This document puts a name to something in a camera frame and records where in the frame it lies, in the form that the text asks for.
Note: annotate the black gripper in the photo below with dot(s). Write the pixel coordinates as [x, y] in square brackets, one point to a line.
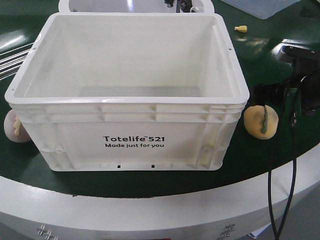
[306, 80]

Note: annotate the yellow plush bun green stripe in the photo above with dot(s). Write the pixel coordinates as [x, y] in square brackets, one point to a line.
[261, 122]

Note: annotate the white plastic Totelife crate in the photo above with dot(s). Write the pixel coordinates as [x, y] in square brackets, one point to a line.
[130, 91]

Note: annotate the pink plush bun toy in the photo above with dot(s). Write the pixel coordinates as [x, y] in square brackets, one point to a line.
[14, 130]

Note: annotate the small yellow toy piece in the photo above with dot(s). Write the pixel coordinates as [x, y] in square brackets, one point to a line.
[241, 28]

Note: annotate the clear plastic lid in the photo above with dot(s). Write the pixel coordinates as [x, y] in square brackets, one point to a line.
[261, 9]

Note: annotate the white round conveyor rim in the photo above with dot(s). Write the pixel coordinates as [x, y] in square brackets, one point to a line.
[200, 215]

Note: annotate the metal latch right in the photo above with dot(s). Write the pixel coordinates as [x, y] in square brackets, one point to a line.
[226, 231]

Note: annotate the metal latch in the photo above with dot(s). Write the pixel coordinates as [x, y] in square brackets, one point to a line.
[46, 233]
[226, 231]

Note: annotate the white inner conveyor hub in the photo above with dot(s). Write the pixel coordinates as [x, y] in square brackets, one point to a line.
[136, 6]

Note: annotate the metal rods bundle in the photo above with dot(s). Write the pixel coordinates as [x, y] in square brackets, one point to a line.
[11, 60]

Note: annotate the metal latch left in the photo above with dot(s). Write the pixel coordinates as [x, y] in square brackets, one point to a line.
[46, 233]

